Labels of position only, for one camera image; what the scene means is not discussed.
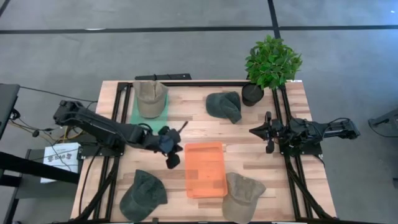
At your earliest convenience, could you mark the beige baseball cap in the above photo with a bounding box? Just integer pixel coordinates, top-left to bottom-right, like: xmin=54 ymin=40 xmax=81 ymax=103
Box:
xmin=221 ymin=172 xmax=267 ymax=224
xmin=132 ymin=80 xmax=170 ymax=119

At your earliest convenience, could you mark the white printed paper sheet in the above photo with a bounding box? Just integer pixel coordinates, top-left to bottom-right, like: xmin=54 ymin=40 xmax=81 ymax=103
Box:
xmin=40 ymin=142 xmax=81 ymax=184

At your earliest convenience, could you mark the black side desk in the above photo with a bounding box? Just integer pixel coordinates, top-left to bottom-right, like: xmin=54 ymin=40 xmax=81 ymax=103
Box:
xmin=0 ymin=148 xmax=81 ymax=224

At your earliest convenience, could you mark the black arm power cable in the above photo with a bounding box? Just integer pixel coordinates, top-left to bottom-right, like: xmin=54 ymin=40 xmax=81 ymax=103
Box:
xmin=78 ymin=146 xmax=102 ymax=216

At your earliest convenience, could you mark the yellow cable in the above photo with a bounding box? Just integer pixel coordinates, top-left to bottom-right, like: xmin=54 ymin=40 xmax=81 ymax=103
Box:
xmin=63 ymin=126 xmax=82 ymax=140

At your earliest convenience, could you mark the orange plastic sheet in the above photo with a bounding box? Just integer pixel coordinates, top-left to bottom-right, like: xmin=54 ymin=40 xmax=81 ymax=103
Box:
xmin=183 ymin=141 xmax=228 ymax=199

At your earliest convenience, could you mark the dark green baseball cap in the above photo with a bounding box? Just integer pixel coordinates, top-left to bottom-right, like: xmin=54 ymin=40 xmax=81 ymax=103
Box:
xmin=119 ymin=169 xmax=169 ymax=223
xmin=205 ymin=91 xmax=243 ymax=124

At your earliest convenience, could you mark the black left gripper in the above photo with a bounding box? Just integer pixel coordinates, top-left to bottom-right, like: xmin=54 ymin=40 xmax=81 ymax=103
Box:
xmin=152 ymin=121 xmax=189 ymax=170

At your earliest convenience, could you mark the black plant pot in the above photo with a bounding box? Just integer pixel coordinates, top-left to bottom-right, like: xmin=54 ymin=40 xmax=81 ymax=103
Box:
xmin=241 ymin=82 xmax=265 ymax=107

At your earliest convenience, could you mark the green leafy artificial plant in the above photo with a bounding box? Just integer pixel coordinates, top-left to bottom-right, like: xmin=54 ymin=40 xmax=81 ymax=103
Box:
xmin=244 ymin=34 xmax=303 ymax=91

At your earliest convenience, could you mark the dark grey monitor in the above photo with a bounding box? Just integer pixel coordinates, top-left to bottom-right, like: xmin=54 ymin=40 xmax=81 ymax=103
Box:
xmin=0 ymin=83 xmax=21 ymax=141

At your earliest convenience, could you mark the black bar behind table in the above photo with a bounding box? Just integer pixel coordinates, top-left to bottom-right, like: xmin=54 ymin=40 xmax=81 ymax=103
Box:
xmin=134 ymin=73 xmax=192 ymax=81

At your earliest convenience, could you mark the green plastic sheet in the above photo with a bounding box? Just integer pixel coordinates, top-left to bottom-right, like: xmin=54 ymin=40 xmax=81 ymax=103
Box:
xmin=129 ymin=93 xmax=170 ymax=135

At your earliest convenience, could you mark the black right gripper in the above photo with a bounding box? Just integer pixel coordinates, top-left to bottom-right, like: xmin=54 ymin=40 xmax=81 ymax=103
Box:
xmin=248 ymin=111 xmax=284 ymax=154

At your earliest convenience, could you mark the thin black cable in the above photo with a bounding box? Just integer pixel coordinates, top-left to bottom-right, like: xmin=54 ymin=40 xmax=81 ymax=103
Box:
xmin=19 ymin=86 xmax=98 ymax=103

